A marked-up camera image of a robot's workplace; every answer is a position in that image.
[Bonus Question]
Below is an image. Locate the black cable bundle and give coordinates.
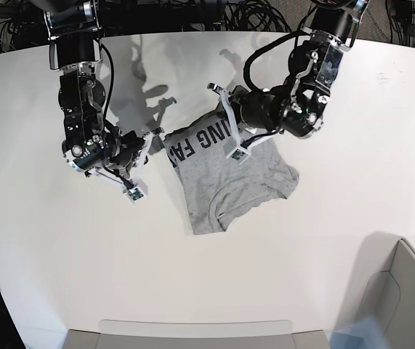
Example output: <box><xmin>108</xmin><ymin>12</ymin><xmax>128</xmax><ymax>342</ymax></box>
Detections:
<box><xmin>221</xmin><ymin>0</ymin><xmax>295</xmax><ymax>34</ymax></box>

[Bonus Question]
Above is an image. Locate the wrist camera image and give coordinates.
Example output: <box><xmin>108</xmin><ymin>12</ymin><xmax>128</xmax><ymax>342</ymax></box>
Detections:
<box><xmin>226</xmin><ymin>146</ymin><xmax>251</xmax><ymax>164</ymax></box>
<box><xmin>125</xmin><ymin>185</ymin><xmax>147</xmax><ymax>204</ymax></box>

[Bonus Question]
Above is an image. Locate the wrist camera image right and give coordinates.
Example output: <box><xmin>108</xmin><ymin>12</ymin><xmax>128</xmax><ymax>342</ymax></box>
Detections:
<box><xmin>226</xmin><ymin>146</ymin><xmax>251</xmax><ymax>164</ymax></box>

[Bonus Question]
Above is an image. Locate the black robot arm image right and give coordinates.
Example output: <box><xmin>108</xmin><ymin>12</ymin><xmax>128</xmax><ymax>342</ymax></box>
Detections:
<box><xmin>208</xmin><ymin>1</ymin><xmax>368</xmax><ymax>163</ymax></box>

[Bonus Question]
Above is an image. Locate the grey T-shirt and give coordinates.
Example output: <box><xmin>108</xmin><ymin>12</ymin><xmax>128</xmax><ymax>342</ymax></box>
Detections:
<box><xmin>164</xmin><ymin>113</ymin><xmax>299</xmax><ymax>235</ymax></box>

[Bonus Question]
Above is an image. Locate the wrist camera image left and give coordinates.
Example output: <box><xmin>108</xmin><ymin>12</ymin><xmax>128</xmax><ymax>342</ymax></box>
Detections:
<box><xmin>125</xmin><ymin>185</ymin><xmax>147</xmax><ymax>204</ymax></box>

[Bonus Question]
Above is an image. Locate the grey bin at bottom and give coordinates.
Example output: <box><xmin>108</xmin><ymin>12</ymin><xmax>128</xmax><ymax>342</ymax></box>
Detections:
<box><xmin>63</xmin><ymin>319</ymin><xmax>330</xmax><ymax>348</ymax></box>

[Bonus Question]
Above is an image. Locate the grey bin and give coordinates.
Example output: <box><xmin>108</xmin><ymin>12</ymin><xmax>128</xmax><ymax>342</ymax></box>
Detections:
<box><xmin>354</xmin><ymin>239</ymin><xmax>415</xmax><ymax>348</ymax></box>
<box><xmin>63</xmin><ymin>319</ymin><xmax>330</xmax><ymax>348</ymax></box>

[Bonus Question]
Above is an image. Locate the grey bin at right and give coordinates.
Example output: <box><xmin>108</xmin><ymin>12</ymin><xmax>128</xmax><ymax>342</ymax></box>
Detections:
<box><xmin>354</xmin><ymin>239</ymin><xmax>415</xmax><ymax>348</ymax></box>

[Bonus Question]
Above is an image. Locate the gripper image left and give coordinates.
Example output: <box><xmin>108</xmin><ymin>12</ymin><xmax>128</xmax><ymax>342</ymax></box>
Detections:
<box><xmin>85</xmin><ymin>127</ymin><xmax>164</xmax><ymax>191</ymax></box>

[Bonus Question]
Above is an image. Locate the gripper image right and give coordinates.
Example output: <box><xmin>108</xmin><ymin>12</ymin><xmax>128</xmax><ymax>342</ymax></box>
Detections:
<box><xmin>207</xmin><ymin>83</ymin><xmax>283</xmax><ymax>155</ymax></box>

